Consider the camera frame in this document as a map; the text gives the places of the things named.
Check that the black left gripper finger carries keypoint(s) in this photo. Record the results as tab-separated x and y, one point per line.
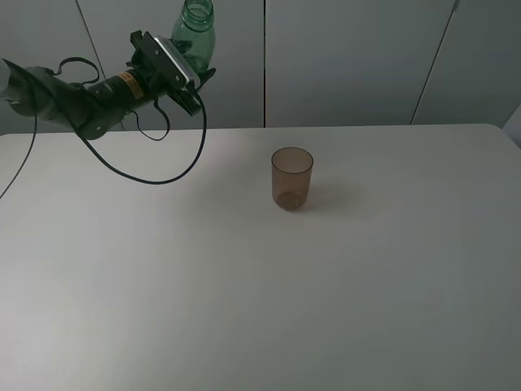
202	78

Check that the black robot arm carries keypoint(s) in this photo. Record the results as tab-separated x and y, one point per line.
89	108

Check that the pink translucent plastic cup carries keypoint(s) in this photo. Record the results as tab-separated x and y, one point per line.
292	168

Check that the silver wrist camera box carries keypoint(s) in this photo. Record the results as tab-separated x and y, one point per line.
172	65

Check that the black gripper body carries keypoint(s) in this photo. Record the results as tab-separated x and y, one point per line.
143	61

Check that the green transparent plastic water bottle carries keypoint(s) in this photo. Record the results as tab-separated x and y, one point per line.
196	23

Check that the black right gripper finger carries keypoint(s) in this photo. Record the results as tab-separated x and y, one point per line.
183	46

